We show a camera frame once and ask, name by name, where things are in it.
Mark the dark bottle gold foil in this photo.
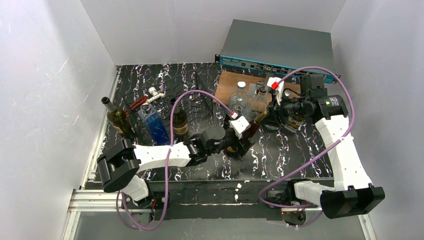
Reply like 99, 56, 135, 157
226, 110, 269, 157

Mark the clear bottle grey label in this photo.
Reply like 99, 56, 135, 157
228, 81, 249, 116

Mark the blue square glass bottle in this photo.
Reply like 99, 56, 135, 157
138, 103, 170, 146

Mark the dark bottle brown label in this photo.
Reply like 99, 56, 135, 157
101, 96, 136, 140

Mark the clear bottle gold label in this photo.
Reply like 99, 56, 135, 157
283, 115, 305, 133

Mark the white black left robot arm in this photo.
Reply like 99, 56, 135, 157
96, 123, 252, 202

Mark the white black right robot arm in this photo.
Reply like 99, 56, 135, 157
268, 74, 385, 219

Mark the red black wine rack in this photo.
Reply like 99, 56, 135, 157
122, 70, 213, 118

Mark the wooden board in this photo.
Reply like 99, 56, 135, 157
212, 71, 302, 110

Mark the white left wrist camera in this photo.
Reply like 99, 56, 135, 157
229, 111, 251, 139

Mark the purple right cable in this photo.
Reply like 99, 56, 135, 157
258, 66, 355, 229

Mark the purple cable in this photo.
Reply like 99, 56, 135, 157
115, 90, 238, 232
258, 66, 355, 229

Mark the metal bracket with knob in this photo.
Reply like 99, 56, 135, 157
247, 73, 275, 98

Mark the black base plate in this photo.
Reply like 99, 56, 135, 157
165, 180, 283, 221

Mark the teal network switch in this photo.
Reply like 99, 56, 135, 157
215, 19, 336, 78

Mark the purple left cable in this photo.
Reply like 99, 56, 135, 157
115, 90, 238, 232

